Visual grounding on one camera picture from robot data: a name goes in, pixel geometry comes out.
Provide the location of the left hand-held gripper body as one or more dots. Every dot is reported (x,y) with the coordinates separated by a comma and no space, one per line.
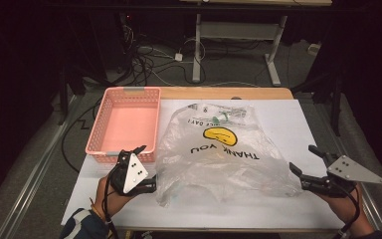
(131,172)

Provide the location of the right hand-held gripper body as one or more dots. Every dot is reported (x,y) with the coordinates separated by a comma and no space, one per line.
(351,172)

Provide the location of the clear plastic smiley bag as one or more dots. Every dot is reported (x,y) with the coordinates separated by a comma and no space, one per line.
(219,159)

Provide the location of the person's right hand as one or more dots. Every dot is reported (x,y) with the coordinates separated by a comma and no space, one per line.
(344,205)

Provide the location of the person's left hand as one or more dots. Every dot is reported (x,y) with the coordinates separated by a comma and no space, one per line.
(107,202)

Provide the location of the pink plastic basket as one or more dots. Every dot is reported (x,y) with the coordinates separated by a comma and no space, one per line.
(126,126)

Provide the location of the black metal stand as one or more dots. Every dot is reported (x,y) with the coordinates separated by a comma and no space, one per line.
(336,106)

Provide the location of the white power adapter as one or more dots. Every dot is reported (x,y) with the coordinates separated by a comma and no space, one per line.
(178,57)

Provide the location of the metal floor rail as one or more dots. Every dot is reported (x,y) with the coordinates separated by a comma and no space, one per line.
(354,159)
(36,166)

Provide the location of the white desk frame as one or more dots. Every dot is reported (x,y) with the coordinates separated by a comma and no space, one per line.
(235,31)

